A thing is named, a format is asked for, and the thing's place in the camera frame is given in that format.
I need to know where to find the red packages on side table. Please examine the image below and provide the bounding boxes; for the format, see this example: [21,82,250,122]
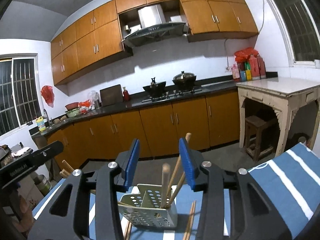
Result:
[232,47,266,82]

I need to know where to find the black wok left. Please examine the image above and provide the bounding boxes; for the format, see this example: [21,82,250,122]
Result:
[143,77,167,98]

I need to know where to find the green basin on counter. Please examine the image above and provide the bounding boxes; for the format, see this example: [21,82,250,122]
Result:
[66,108,81,118]

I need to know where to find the kitchen faucet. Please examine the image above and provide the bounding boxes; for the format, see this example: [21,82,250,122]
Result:
[43,109,52,126]

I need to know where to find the brown upper wall cabinets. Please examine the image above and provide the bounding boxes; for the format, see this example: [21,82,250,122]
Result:
[51,0,258,85]

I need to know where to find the brown lower kitchen cabinets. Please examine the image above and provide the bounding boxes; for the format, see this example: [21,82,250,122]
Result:
[46,89,240,168]

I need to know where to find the red bowl on counter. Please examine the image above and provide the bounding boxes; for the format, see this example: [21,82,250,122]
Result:
[65,102,79,111]

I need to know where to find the barred window left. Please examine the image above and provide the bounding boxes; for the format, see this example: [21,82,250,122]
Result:
[0,57,42,135]

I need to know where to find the metal pot on floor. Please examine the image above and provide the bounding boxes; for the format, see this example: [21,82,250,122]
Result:
[34,174,52,196]

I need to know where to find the red plastic bag on wall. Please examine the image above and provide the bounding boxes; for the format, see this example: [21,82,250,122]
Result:
[41,85,55,108]

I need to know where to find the barred window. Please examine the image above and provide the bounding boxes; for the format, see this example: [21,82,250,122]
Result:
[0,57,42,135]
[273,0,319,62]

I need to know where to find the glass jar on counter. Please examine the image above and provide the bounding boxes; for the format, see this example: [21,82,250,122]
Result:
[88,90,101,109]

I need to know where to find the dark cutting board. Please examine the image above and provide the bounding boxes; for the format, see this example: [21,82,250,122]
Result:
[100,84,123,107]

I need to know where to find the wooden chopstick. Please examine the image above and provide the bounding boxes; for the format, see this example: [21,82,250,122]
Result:
[184,201,196,240]
[167,133,191,197]
[123,220,130,240]
[160,163,170,209]
[60,160,74,179]
[125,222,132,240]
[165,173,185,209]
[183,201,195,240]

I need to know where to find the small wooden stool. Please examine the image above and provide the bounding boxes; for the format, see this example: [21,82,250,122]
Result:
[244,115,277,162]

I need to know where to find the yellow detergent bottle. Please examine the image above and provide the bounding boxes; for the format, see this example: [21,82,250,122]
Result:
[36,116,46,132]

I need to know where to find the green perforated utensil holder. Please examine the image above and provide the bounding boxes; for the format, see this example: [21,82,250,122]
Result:
[118,184,178,229]

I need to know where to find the black wok with lid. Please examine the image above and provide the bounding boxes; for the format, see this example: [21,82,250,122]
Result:
[172,71,196,91]

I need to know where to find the barred window right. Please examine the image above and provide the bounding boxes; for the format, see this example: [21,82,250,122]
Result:
[273,0,319,62]

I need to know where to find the range hood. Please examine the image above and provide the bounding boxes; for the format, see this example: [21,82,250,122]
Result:
[119,0,189,48]

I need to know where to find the white marble top side table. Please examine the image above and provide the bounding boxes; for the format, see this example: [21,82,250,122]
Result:
[236,77,319,156]

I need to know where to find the blue white striped tablecloth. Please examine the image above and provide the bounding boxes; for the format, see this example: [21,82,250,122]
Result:
[29,143,319,239]

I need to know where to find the red sauce bottle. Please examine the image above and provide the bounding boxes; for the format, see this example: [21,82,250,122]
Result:
[123,87,130,101]

